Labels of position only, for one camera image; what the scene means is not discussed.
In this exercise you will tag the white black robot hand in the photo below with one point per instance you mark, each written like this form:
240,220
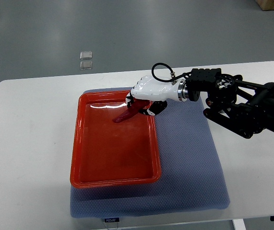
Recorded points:
148,88

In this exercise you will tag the red pepper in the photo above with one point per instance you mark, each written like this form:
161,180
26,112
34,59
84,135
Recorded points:
133,110

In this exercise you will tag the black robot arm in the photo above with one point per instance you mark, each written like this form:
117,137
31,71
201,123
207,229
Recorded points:
242,107

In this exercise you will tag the red plastic tray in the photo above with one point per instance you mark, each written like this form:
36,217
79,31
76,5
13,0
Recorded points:
107,153

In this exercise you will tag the upper metal floor plate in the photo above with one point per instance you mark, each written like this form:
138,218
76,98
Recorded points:
86,55

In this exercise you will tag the blue grey mesh mat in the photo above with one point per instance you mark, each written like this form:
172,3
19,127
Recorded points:
191,174

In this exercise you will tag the black table label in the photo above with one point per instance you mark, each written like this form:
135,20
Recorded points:
111,220

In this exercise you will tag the cardboard box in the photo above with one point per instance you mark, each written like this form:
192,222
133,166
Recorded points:
266,5

